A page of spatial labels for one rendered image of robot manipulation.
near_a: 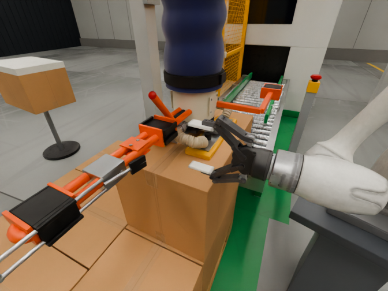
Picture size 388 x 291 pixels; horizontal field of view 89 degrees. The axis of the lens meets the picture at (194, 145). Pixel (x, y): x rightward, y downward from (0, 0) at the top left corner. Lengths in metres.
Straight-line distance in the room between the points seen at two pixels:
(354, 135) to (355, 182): 0.19
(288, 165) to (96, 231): 0.89
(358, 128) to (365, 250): 0.43
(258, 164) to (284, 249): 1.27
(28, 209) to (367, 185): 0.60
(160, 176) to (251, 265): 1.07
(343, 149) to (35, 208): 0.68
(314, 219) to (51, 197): 0.81
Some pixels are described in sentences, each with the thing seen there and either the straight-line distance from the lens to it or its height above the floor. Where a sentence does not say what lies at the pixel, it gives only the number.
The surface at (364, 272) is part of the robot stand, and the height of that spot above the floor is 0.51.
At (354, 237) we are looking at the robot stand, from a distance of 0.91.
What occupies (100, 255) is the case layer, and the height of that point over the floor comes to 0.54.
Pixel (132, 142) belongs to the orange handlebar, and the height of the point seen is 1.09.
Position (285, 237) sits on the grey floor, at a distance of 1.76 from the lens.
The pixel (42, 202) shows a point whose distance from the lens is 0.45.
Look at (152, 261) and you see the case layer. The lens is 0.94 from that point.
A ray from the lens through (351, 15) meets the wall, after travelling 10.11.
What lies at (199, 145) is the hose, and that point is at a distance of 0.67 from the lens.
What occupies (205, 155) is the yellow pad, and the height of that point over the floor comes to 0.96.
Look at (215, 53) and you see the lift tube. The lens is 0.70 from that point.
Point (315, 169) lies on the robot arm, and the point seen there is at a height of 1.11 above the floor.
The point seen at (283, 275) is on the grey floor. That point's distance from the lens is 1.60.
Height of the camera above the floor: 1.37
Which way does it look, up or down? 33 degrees down
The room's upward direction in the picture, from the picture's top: straight up
